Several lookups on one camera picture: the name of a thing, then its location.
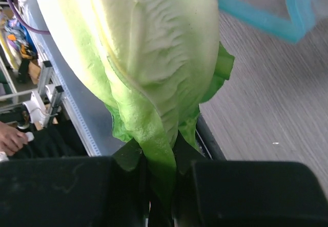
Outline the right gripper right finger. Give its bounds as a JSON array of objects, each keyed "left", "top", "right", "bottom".
[{"left": 173, "top": 135, "right": 327, "bottom": 226}]

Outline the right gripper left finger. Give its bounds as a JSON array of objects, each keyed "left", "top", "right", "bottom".
[{"left": 1, "top": 141, "right": 146, "bottom": 226}]

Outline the green lettuce toy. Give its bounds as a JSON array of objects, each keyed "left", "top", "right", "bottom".
[{"left": 37, "top": 0, "right": 234, "bottom": 210}]

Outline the clear zip top bag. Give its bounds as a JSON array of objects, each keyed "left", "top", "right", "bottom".
[{"left": 219, "top": 0, "right": 327, "bottom": 43}]

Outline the person hand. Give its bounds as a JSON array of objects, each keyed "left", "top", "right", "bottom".
[{"left": 1, "top": 122, "right": 29, "bottom": 156}]

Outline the white slotted cable duct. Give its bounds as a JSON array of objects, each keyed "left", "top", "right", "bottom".
[{"left": 52, "top": 66, "right": 101, "bottom": 156}]

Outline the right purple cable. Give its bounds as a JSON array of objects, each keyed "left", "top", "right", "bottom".
[{"left": 0, "top": 0, "right": 51, "bottom": 35}]

